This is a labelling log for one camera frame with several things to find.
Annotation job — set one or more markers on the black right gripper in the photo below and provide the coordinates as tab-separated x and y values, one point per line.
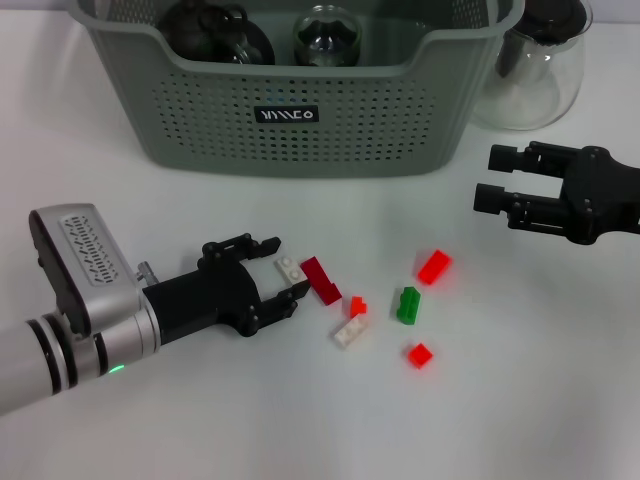
600	195

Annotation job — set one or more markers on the bright red rectangular brick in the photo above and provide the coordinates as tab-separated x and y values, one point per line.
434	267

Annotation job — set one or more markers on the white toy brick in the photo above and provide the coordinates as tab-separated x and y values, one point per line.
351	332
291	270

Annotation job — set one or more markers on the small red stepped brick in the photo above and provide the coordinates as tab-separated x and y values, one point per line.
358	306

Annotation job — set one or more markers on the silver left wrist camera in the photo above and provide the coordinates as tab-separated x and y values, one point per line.
90	260

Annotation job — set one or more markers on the dark red long brick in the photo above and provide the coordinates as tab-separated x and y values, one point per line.
325	287

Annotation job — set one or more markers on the grey-green perforated storage bin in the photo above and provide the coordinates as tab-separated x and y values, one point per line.
300	145

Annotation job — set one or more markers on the glass carafe black lid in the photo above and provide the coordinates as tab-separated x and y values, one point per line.
530	90

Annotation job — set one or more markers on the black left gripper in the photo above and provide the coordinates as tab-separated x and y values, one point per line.
205	300

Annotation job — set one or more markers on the bright red square brick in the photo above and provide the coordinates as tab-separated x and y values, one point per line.
420	356

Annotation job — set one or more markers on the dark clay teapot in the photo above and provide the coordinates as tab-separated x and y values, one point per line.
187	32

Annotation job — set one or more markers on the green toy brick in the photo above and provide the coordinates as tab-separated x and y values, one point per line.
409	306

